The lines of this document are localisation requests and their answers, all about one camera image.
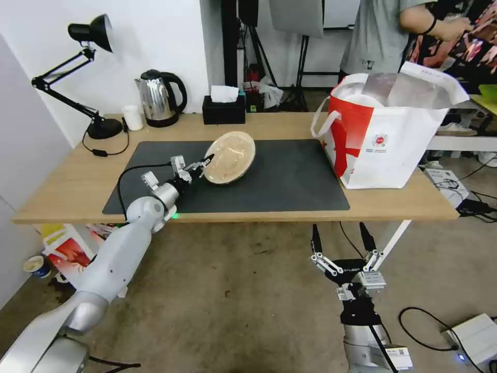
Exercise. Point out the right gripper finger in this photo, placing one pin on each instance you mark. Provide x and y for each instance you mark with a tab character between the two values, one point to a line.
317	241
368	239

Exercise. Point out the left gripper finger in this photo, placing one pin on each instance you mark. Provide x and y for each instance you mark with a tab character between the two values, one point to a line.
197	174
196	165

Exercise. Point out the beige round takeout bowl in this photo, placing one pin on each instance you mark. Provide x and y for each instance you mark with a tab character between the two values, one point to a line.
231	157

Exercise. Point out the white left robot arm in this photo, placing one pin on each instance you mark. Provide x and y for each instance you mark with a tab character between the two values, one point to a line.
116	252

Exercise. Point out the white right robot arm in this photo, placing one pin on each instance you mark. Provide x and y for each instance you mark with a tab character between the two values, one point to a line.
369	349

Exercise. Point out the red white takeout bag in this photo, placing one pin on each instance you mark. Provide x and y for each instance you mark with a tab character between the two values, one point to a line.
384	136

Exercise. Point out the red white paper bag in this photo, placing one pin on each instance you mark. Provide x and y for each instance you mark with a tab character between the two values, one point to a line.
72	252

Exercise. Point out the white table leg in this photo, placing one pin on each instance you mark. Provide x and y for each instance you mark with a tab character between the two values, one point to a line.
394	239

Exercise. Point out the black tissue box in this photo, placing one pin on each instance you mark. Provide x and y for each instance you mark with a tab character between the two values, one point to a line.
224	108

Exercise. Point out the black desk mat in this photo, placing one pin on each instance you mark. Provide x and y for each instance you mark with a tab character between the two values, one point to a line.
272	186

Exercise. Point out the steel electric kettle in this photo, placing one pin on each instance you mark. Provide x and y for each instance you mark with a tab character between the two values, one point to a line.
157	97

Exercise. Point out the white paper cup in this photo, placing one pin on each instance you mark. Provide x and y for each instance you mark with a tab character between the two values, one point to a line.
133	117

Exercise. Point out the white cardboard box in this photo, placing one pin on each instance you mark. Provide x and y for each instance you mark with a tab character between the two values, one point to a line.
446	180

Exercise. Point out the black tripod stand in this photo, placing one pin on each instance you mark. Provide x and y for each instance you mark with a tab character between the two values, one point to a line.
264	58

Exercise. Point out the white power box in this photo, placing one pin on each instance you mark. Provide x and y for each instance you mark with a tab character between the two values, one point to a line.
475	342

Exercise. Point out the black desk lamp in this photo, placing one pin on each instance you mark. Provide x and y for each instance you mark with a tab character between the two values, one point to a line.
83	70

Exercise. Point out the paper cup with blue band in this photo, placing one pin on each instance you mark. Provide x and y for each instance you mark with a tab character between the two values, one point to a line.
37	267

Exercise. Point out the grey softbox reflector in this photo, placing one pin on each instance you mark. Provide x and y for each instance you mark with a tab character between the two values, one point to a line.
297	17

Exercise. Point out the green tray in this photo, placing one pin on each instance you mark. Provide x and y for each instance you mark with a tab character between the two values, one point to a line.
489	92

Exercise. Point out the person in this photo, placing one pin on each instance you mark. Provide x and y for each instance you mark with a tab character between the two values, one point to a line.
372	35

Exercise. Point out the floral patterned cloth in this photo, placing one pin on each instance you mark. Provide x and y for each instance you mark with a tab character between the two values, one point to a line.
473	42

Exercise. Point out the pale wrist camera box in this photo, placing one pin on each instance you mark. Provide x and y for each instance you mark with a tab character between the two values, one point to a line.
177	164
370	280

